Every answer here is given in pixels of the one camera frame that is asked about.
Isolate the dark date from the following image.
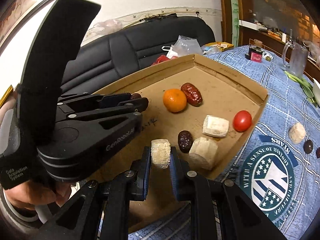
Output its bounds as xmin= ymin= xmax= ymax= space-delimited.
xmin=178 ymin=130 xmax=193 ymax=153

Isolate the large red tomato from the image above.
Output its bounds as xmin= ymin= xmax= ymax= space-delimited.
xmin=233 ymin=111 xmax=252 ymax=132

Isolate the clear glass pitcher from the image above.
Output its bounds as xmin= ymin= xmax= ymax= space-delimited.
xmin=282 ymin=41 xmax=309 ymax=78

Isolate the blue plaid tablecloth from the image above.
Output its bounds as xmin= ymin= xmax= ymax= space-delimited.
xmin=128 ymin=45 xmax=320 ymax=240

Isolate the wooden sideboard counter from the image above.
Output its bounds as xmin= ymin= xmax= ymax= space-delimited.
xmin=239 ymin=25 xmax=319 ymax=81

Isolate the black leather sofa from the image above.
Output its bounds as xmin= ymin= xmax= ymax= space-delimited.
xmin=61 ymin=15 xmax=215 ymax=95

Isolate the green leafy vegetable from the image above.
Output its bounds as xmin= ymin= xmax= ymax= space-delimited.
xmin=284 ymin=70 xmax=317 ymax=104

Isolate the brown cardboard box tray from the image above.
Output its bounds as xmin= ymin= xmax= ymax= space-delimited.
xmin=89 ymin=55 xmax=268 ymax=233

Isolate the person's left hand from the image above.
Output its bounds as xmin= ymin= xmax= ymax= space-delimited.
xmin=4 ymin=180 xmax=72 ymax=210

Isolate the white bowl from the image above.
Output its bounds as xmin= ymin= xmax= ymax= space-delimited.
xmin=312 ymin=79 xmax=320 ymax=105

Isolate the red date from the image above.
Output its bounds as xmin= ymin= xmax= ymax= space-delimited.
xmin=181 ymin=83 xmax=203 ymax=107
xmin=316 ymin=147 xmax=320 ymax=158
xmin=131 ymin=93 xmax=142 ymax=100

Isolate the pink black small box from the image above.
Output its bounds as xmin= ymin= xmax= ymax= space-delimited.
xmin=245 ymin=46 xmax=263 ymax=63

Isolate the clear plastic bag on sofa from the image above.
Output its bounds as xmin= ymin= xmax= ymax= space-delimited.
xmin=162 ymin=35 xmax=203 ymax=59

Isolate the orange mandarin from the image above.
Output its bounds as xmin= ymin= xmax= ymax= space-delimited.
xmin=163 ymin=88 xmax=187 ymax=113

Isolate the corn piece small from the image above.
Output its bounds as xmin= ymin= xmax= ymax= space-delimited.
xmin=151 ymin=139 xmax=171 ymax=169

